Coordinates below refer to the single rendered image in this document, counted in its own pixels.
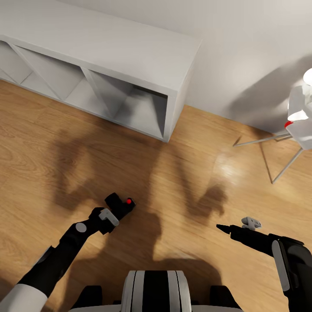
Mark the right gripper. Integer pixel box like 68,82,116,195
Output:
216,224,260,251

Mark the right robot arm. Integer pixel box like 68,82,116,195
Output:
216,216,312,312

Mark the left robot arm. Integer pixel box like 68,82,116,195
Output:
0,207,119,312

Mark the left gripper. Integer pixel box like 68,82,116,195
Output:
88,207,115,235

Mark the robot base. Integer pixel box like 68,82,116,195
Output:
68,286,244,312

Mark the digital camera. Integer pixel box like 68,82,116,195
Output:
105,193,136,221

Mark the robot trunk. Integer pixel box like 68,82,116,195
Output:
120,270,192,312

